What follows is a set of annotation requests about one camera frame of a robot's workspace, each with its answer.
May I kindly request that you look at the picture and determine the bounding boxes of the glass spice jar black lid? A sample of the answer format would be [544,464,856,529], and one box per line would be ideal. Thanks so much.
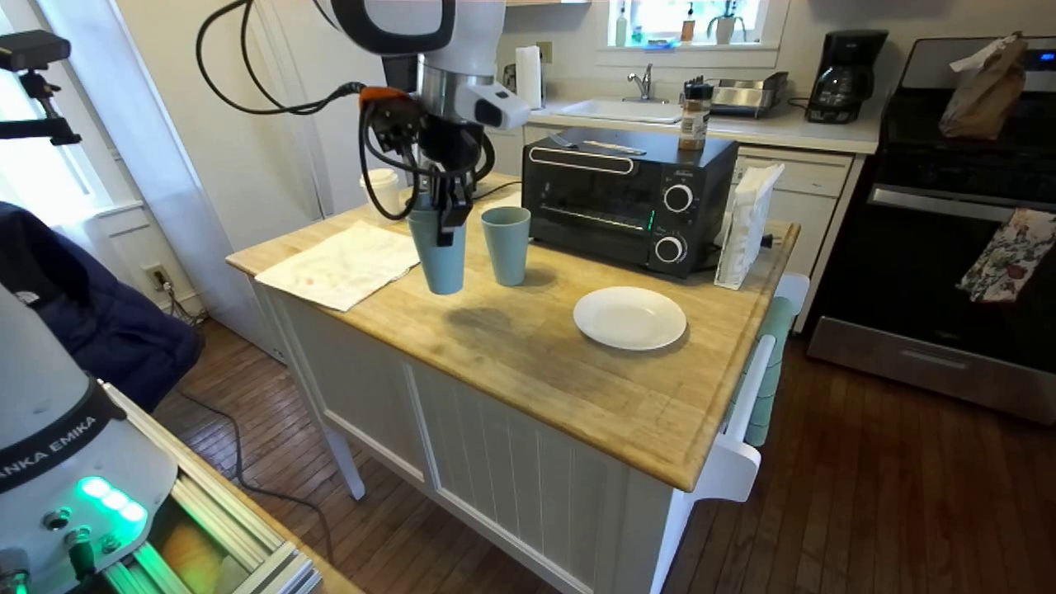
[676,76,717,160]

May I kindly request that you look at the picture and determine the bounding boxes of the black toaster oven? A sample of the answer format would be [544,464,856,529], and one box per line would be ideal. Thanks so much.
[519,130,741,276]

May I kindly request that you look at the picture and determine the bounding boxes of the white kitchen sink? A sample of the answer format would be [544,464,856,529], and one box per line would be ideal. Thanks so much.
[548,95,686,126]

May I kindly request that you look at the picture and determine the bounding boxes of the black kitchen stove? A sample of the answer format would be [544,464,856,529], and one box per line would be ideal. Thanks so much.
[805,38,1056,429]

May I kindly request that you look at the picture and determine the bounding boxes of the floral dish towel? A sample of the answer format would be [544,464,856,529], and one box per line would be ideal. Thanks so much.
[955,208,1056,307]

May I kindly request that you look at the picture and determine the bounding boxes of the black floor power cable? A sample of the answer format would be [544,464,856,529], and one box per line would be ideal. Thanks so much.
[161,390,340,563]

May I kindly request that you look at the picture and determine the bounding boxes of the kitchen window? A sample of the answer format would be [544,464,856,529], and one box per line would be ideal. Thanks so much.
[601,0,793,57]

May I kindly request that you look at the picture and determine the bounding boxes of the blue plastic cup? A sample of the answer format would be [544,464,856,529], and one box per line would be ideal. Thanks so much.
[410,216,471,296]
[480,206,533,291]
[406,203,471,229]

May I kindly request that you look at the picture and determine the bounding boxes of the white paper bag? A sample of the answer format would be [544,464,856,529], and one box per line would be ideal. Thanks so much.
[712,163,788,294]

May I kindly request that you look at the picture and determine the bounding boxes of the white paper sheet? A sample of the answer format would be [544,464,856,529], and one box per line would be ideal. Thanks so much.
[254,222,421,314]

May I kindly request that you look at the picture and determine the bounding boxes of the chrome sink faucet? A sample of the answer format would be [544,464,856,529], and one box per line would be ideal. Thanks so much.
[625,64,659,105]

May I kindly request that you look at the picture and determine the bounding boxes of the dark blue jacket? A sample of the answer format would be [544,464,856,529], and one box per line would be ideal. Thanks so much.
[0,199,209,416]

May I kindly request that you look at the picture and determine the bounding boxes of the grey dish rack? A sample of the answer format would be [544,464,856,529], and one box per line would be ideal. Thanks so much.
[706,69,793,121]

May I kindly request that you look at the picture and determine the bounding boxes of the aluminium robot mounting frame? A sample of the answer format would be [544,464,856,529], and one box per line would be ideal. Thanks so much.
[93,377,366,594]

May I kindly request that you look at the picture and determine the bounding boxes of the brown paper bag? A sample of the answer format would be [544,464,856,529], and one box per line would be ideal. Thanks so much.
[937,29,1031,146]

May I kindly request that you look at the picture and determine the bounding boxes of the white radiator cover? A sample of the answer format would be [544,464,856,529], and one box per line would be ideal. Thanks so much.
[77,199,209,324]

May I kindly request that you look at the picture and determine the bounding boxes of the white wood-top kitchen island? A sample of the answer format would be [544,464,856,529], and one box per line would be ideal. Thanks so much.
[223,167,813,594]

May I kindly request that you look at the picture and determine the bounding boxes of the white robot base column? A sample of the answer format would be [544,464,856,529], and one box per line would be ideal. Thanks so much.
[0,267,180,594]

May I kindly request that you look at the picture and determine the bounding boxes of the black camera on tripod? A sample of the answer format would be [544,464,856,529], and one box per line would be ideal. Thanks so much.
[0,27,85,149]

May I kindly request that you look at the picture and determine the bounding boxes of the black wrist camera orange plug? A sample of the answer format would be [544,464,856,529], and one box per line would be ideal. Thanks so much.
[361,84,427,141]

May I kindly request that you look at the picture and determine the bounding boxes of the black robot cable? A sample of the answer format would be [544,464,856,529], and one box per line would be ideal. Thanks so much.
[191,0,421,225]

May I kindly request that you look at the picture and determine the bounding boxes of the green hanging towel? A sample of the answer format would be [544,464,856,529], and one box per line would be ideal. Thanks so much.
[741,294,797,449]

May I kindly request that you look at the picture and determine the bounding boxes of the white wall outlet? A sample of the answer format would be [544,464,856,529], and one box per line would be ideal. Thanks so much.
[139,261,178,296]

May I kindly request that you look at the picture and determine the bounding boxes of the windowsill plant jar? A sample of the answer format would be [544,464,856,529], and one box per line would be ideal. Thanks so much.
[706,0,741,51]

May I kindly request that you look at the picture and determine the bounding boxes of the white round plate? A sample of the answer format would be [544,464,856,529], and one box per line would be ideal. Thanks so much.
[570,285,691,357]

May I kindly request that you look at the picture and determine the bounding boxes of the black coffee maker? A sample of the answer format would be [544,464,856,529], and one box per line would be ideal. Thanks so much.
[801,27,891,130]

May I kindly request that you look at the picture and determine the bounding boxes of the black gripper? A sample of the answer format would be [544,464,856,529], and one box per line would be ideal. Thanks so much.
[417,110,495,251]

